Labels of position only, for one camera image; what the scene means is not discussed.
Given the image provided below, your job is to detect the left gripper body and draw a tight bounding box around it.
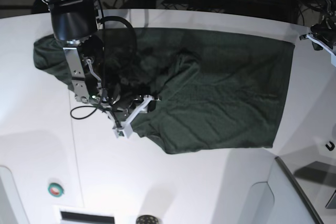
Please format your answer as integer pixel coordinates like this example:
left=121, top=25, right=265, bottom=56
left=310, top=23, right=335, bottom=43

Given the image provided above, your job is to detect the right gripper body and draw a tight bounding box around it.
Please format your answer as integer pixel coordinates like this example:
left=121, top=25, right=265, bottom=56
left=107, top=91, right=143, bottom=118

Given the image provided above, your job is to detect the dark green t-shirt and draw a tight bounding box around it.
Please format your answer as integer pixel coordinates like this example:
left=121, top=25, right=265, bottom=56
left=33, top=27, right=296, bottom=155

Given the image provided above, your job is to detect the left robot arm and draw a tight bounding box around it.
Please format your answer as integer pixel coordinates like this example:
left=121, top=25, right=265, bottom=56
left=299, top=0, right=335, bottom=51

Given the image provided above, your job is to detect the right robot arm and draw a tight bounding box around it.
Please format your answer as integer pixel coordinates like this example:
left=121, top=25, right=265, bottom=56
left=41, top=0, right=155, bottom=116

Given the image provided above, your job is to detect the black U-shaped hook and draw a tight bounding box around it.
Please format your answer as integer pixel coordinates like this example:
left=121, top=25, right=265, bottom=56
left=325, top=141, right=335, bottom=151

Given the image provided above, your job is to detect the green tape roll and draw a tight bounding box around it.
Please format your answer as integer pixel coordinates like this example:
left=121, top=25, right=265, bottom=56
left=48, top=183, right=64, bottom=197

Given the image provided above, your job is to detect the black perforated round object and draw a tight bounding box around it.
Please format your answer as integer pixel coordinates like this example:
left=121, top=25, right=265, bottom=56
left=136, top=215, right=160, bottom=224

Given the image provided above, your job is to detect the grey metal tray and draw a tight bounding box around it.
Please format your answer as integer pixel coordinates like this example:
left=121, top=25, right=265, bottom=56
left=277, top=156, right=335, bottom=223

